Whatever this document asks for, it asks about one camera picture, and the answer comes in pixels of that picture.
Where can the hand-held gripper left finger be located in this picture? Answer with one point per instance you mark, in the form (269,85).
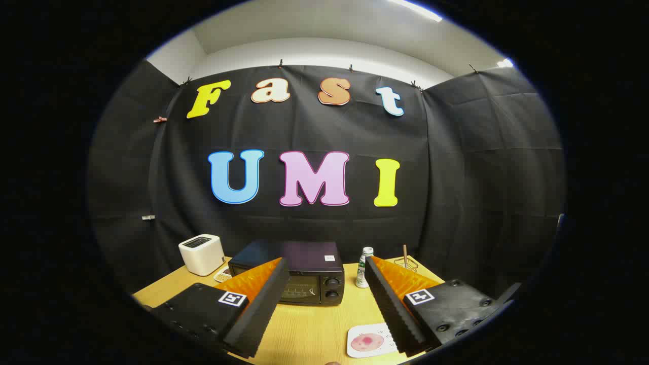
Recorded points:
(263,304)

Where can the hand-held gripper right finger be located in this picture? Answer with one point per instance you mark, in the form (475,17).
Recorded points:
(390,304)

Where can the pink round ham slice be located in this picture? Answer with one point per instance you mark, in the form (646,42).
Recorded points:
(370,342)

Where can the white square plate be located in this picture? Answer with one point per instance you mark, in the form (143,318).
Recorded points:
(356,351)

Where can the black toaster oven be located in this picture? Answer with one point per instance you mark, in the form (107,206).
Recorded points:
(309,256)

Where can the white bread toaster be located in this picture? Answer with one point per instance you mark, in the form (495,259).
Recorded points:
(201,256)

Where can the white drink bottle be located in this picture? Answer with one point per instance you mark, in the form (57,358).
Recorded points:
(362,271)

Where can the small snack dish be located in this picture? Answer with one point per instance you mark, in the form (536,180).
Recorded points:
(223,275)

